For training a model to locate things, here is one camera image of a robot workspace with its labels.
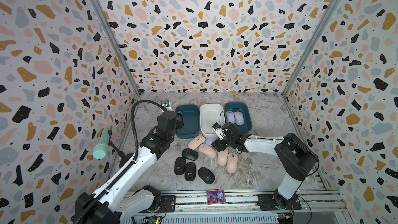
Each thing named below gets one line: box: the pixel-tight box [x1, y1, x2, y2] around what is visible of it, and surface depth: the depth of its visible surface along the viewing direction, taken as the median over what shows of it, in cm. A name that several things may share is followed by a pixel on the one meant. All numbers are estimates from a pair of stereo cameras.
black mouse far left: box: [174, 156, 187, 176], surface depth 85 cm
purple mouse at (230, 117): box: [225, 110, 236, 125], surface depth 106 cm
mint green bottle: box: [92, 127, 111, 160], surface depth 54 cm
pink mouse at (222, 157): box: [217, 148, 229, 166], surface depth 88 cm
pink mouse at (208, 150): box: [198, 143, 218, 159], surface depth 91 cm
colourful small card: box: [206, 189, 226, 205], surface depth 76 cm
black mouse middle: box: [184, 161, 196, 182], surface depth 83 cm
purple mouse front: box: [233, 110, 245, 126], surface depth 106 cm
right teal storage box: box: [224, 102, 253, 135], surface depth 106 cm
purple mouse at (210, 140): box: [204, 136, 219, 147], surface depth 96 cm
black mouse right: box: [197, 166, 216, 185], surface depth 83 cm
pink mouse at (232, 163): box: [225, 152, 239, 174], surface depth 87 cm
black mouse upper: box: [181, 148, 199, 161], surface depth 90 cm
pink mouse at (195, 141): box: [188, 135, 206, 150], surface depth 96 cm
